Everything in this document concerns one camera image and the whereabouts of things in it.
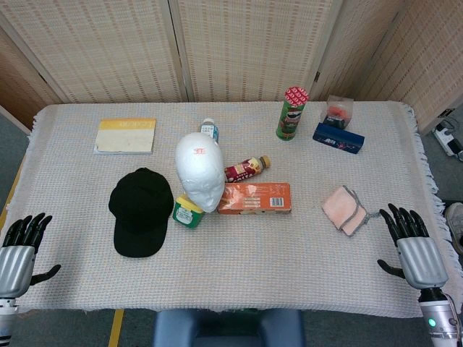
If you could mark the yellow and white notebook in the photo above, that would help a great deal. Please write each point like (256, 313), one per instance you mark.
(125, 135)

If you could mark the white power strip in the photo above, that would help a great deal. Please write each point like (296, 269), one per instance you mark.
(448, 139)

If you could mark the woven folding screen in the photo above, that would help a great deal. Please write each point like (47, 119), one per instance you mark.
(224, 47)

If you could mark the white and blue drink bottle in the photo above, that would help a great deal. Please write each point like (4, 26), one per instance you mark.
(210, 130)

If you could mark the white sneaker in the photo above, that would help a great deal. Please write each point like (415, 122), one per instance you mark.
(455, 224)

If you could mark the pink towel with grey trim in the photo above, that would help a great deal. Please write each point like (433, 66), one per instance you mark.
(345, 210)

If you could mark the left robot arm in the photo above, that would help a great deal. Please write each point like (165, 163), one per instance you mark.
(5, 318)

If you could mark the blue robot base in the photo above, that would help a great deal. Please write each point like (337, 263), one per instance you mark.
(228, 329)

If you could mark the green tub with yellow lid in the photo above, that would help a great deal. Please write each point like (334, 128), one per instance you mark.
(186, 214)

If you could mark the clear plastic cup red item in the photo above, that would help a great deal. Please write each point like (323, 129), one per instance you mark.
(338, 110)

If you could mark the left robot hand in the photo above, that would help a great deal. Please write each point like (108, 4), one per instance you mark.
(17, 253)

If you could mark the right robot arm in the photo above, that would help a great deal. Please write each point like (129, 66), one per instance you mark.
(439, 314)

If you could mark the green Pringles can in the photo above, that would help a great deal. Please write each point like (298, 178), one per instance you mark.
(292, 114)

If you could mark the white foam mannequin head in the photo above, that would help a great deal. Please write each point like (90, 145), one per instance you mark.
(200, 170)

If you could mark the dark blue rectangular box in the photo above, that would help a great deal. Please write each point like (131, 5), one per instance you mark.
(338, 139)

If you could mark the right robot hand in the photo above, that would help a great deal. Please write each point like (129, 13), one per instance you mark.
(419, 258)

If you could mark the white woven tablecloth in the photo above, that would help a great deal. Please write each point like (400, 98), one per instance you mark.
(231, 260)

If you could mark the red milk tea bottle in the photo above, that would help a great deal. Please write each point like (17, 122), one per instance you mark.
(246, 169)

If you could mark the orange biscuit box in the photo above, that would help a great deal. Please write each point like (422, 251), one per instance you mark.
(255, 199)

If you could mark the black baseball cap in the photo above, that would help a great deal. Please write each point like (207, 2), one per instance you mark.
(141, 213)

